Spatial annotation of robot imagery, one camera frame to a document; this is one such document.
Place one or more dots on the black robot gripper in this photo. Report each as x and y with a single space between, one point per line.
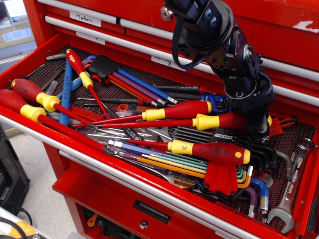
252 98

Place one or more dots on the large red yellow screwdriver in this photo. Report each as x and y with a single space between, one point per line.
233 121

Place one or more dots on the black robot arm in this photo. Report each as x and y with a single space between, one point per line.
206 31

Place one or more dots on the orange plastic key holder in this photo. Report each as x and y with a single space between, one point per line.
278 125

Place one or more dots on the Tekton black hex key set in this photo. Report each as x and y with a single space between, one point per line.
263 157

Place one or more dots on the blue holder hex keys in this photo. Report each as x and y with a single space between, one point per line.
220 104

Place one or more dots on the red yellow screwdriver front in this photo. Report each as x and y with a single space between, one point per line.
216 152

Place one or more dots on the red holder colored hex keys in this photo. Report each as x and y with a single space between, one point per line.
226 181

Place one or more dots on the red yellow screwdriver middle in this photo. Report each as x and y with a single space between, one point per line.
184 110

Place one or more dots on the silver combination wrench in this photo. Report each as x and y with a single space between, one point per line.
284 210

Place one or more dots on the black red precision screwdriver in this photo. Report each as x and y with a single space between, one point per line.
183 89

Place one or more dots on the Cutting Tools label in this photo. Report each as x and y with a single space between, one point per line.
165 62

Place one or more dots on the red tool chest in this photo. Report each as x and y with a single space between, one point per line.
279 30

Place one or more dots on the silver chest lock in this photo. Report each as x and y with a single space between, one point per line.
166 14

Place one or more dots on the black holder colored hex keys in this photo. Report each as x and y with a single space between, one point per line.
106 70

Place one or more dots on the small red yellow screwdriver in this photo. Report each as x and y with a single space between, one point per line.
76 63

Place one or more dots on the Markers label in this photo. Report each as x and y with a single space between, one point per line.
84 18

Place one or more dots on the red yellow Wiha screwdriver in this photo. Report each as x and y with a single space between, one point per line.
32 92

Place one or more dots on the long red yellow screwdriver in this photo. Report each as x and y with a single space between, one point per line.
13 101

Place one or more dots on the black equipment box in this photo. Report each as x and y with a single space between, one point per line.
14 183

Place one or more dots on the blue handled tool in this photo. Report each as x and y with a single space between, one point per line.
66 94

